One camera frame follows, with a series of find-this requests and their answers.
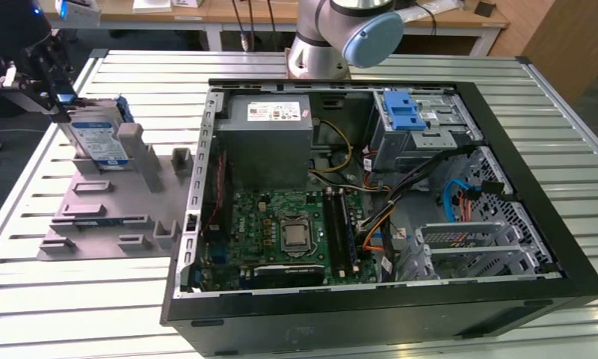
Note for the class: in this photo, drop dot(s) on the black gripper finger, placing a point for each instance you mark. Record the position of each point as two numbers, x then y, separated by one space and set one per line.
53 75
22 97

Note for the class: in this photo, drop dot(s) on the small white box on desk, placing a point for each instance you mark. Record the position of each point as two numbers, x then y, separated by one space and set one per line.
186 3

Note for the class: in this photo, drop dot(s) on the hard disk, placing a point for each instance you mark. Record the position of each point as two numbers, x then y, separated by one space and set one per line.
100 138

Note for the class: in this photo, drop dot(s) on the blue plastic drive latch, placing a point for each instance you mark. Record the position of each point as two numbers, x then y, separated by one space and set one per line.
402 110

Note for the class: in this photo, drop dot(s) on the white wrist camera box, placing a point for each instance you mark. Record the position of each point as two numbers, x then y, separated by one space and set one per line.
80 13

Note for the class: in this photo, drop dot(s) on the wooden desk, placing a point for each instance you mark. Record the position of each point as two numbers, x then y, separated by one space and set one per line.
468 21

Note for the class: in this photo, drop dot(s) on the silver disk bay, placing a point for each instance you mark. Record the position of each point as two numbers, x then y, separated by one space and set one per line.
474 248

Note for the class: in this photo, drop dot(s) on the green motherboard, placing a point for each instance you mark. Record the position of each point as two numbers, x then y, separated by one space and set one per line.
259 217

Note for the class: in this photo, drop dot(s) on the CPU socket with metal frame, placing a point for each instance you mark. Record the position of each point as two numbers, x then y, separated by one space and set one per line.
280 239

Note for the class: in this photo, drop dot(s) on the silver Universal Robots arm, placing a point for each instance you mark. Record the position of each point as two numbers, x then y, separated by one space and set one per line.
319 56

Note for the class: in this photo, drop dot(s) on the grey power supply unit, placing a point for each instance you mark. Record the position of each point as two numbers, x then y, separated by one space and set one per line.
264 149

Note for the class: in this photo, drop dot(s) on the black power connector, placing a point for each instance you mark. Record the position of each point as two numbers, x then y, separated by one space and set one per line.
496 188

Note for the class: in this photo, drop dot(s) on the silver CPU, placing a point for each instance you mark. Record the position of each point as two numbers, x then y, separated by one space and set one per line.
296 234

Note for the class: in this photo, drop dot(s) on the black open PC case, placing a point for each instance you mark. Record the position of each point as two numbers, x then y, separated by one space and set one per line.
379 321

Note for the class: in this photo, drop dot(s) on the grey optical drive cage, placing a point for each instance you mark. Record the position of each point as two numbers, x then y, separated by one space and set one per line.
430 144

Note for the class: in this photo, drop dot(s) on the wooden cabinet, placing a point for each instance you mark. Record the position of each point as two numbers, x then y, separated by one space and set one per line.
568 41

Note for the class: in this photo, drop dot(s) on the grey parts rack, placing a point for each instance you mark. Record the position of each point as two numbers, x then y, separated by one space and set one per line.
124 209

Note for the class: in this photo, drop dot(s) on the RAM stick in rack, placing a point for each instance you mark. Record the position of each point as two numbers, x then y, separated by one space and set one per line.
100 223

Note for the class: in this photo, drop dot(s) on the black graphics card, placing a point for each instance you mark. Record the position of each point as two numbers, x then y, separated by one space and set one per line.
290 275

